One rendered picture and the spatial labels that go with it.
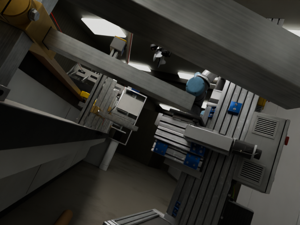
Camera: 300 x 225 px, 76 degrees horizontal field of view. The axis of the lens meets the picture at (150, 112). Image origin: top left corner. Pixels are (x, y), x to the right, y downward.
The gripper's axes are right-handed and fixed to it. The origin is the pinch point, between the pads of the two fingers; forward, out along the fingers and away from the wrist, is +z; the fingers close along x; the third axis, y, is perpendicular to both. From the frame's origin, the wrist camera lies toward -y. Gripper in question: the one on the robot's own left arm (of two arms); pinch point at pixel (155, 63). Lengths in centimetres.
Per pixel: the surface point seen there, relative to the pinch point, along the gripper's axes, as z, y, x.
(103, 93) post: 37.3, -17.0, -16.5
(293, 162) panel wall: -8, 136, 240
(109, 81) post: 27.7, -17.0, -16.5
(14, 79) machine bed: 56, -1, -75
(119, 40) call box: 11.3, -1.6, -39.6
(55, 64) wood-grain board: 43, -1, -65
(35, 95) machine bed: 57, -12, -59
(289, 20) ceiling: -203, 75, 177
